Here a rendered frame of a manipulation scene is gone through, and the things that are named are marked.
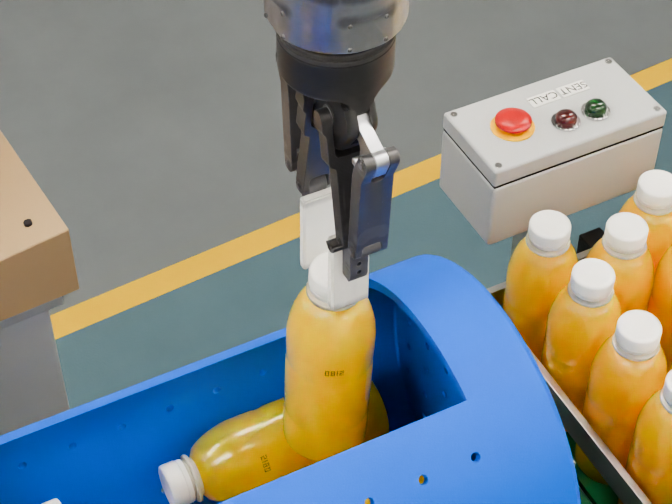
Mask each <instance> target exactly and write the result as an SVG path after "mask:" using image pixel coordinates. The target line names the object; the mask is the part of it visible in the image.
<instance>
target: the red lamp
mask: <svg viewBox="0 0 672 504"><path fill-rule="evenodd" d="M555 122H556V123H557V124H558V125H559V126H562V127H572V126H574V125H576V123H577V114H576V113H575V112H574V111H573V110H571V109H561V110H559V111H558V112H557V113H556V115H555Z"/></svg>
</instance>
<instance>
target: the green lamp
mask: <svg viewBox="0 0 672 504"><path fill-rule="evenodd" d="M585 112H586V113H587V114H589V115H591V116H594V117H600V116H603V115H605V114H606V112H607V104H606V103H605V102H604V101H603V100H601V99H599V98H593V99H590V100H588V101H587V102H586V104H585Z"/></svg>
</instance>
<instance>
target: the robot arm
mask: <svg viewBox="0 0 672 504"><path fill-rule="evenodd" d="M264 12H265V13H264V17H265V18H267V19H268V21H269V23H270V24H271V25H272V27H273V28H274V30H275V31H276V46H277V52H276V62H277V67H278V71H279V77H280V82H281V101H282V120H283V138H284V157H285V166H286V168H287V169H288V170H289V171H290V172H293V171H296V172H297V174H296V187H297V189H298V190H299V192H300V193H301V194H302V197H301V198H300V265H301V266H302V268H303V269H308V268H309V266H310V264H311V262H312V261H313V259H314V258H315V257H316V256H318V255H320V254H322V253H325V252H328V306H329V307H330V309H331V310H336V309H339V308H342V307H344V306H347V305H350V304H352V303H355V302H358V301H360V300H363V299H366V298H368V284H369V254H372V253H375V252H378V251H381V250H383V249H386V248H387V247H388V236H389V225H390V213H391V202H392V190H393V179H394V173H395V171H396V169H397V167H398V165H399V163H400V154H399V152H398V149H397V148H396V147H395V146H390V147H387V148H386V147H383V146H382V144H381V142H380V140H379V139H378V137H377V135H376V133H375V130H376V128H377V125H378V116H377V112H376V105H375V97H376V95H377V94H378V93H379V91H380V90H381V89H382V87H383V86H384V85H385V84H386V83H387V81H388V80H389V79H390V77H391V75H392V73H393V70H394V66H395V48H396V34H397V33H398V32H399V31H400V30H401V29H402V27H403V25H404V23H405V22H406V19H407V17H408V12H409V0H264ZM298 148H299V152H297V149H298ZM330 184H331V187H329V188H327V185H330Z"/></svg>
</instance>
